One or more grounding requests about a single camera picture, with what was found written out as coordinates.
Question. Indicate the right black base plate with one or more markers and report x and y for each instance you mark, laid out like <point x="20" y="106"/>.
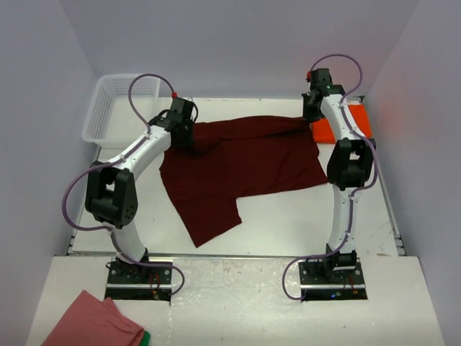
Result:
<point x="339" y="285"/>

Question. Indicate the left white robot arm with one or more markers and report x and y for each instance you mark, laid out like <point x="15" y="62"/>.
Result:
<point x="111" y="195"/>

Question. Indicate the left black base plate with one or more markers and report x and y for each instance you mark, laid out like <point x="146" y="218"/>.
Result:
<point x="132" y="283"/>

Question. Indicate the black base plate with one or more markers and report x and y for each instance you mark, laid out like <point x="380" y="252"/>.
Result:
<point x="339" y="285"/>
<point x="132" y="283"/>

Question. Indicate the pink folded t-shirt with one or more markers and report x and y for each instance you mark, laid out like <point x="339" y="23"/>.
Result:
<point x="89" y="321"/>

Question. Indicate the green cloth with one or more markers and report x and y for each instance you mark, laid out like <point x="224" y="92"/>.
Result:
<point x="145" y="341"/>

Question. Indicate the white plastic basket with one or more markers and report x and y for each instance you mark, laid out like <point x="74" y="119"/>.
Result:
<point x="110" y="120"/>

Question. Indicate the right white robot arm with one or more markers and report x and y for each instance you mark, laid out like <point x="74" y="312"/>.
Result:
<point x="348" y="170"/>

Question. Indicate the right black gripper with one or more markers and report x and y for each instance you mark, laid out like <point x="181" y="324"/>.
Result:
<point x="307" y="115"/>

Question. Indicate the dark red t-shirt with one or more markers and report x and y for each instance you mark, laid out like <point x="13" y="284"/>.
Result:
<point x="233" y="159"/>

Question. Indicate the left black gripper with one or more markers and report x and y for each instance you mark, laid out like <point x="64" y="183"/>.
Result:
<point x="189" y="140"/>

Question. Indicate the folded orange t-shirt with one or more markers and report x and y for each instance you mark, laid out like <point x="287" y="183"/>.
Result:
<point x="322" y="131"/>

